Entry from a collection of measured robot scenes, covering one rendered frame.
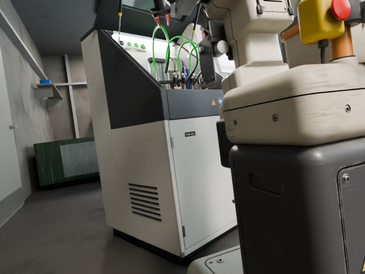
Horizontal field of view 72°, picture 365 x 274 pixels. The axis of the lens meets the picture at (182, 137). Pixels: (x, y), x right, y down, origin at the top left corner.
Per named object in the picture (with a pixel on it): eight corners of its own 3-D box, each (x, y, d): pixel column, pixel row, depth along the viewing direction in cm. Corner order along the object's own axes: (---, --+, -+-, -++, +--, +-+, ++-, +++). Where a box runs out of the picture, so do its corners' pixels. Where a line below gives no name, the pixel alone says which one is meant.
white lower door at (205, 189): (186, 250, 132) (168, 120, 130) (182, 249, 134) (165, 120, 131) (252, 210, 176) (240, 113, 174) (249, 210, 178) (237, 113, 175)
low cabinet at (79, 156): (54, 175, 593) (49, 142, 590) (133, 162, 657) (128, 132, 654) (38, 192, 406) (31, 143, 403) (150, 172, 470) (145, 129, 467)
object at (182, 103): (170, 119, 131) (165, 88, 130) (164, 120, 134) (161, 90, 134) (238, 112, 173) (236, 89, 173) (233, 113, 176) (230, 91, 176)
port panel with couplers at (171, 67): (171, 89, 200) (166, 50, 199) (168, 90, 203) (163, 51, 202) (183, 89, 209) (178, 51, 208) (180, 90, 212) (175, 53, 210)
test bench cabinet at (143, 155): (183, 271, 131) (163, 120, 128) (126, 243, 174) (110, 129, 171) (255, 223, 179) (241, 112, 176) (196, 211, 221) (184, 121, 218)
